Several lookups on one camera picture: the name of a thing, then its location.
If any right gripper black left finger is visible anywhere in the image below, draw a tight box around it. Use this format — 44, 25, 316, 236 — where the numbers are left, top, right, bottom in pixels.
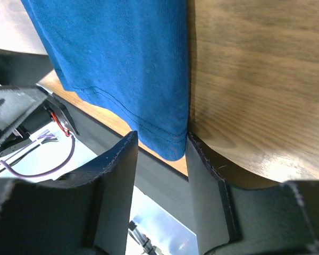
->
0, 131, 138, 254

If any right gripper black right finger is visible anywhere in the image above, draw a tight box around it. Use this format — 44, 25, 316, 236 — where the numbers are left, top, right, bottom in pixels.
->
186, 133, 319, 254

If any blue printed t shirt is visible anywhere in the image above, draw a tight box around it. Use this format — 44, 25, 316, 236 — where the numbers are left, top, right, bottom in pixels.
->
22, 1, 189, 161

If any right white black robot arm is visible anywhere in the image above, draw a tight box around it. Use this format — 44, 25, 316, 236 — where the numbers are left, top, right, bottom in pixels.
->
0, 86, 319, 254

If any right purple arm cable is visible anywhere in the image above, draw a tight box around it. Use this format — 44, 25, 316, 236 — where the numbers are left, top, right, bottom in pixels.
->
0, 134, 77, 178

